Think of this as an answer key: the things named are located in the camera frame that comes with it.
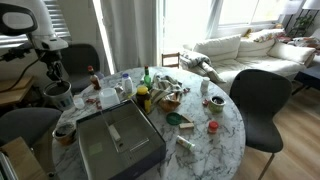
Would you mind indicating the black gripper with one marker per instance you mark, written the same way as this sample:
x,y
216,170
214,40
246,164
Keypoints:
x,y
52,59

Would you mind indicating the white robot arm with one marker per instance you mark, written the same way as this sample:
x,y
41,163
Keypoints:
x,y
32,18

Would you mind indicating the small clear plastic cup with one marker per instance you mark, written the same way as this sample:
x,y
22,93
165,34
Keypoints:
x,y
79,103

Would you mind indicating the red capped hot sauce bottle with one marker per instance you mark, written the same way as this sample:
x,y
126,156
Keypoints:
x,y
94,78

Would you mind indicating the red ketchup packet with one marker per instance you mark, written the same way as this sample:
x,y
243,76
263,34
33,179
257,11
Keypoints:
x,y
90,100
98,105

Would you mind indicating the grey office chair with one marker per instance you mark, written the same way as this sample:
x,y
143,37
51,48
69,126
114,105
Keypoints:
x,y
29,123

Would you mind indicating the brown bowl dark contents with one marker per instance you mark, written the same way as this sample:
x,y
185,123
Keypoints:
x,y
64,133

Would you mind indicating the white bottle blue cap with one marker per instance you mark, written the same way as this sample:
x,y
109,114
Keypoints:
x,y
127,83

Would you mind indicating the green glass bottle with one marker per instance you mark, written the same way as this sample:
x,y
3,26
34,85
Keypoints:
x,y
147,78

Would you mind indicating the yellow lid brown jar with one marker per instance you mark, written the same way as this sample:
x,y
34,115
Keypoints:
x,y
143,98

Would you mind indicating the large navy box tray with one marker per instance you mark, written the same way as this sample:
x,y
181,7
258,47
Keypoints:
x,y
119,143

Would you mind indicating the wooden chair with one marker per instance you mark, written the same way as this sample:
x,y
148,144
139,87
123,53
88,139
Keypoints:
x,y
170,59

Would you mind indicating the striped cloth towel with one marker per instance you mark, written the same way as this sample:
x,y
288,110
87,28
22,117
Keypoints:
x,y
164,85

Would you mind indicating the green round lid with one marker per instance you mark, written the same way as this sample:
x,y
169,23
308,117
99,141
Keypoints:
x,y
173,118

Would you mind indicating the folded grey blanket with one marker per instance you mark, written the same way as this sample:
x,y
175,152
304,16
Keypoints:
x,y
200,64

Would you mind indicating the white green tube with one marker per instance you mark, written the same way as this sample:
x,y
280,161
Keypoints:
x,y
185,143

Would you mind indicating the wooden block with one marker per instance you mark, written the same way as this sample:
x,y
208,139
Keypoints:
x,y
186,126

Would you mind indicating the white pill bottle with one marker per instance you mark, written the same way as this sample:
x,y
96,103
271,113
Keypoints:
x,y
204,84

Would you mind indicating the red cap spice jar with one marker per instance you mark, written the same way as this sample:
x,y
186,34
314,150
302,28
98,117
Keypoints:
x,y
213,127

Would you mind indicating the white sofa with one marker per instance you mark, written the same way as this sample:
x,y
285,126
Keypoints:
x,y
232,54

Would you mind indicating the dark grey chair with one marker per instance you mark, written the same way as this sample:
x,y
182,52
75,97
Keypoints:
x,y
259,95

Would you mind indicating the white sofa cushion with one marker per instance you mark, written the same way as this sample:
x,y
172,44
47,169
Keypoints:
x,y
292,53

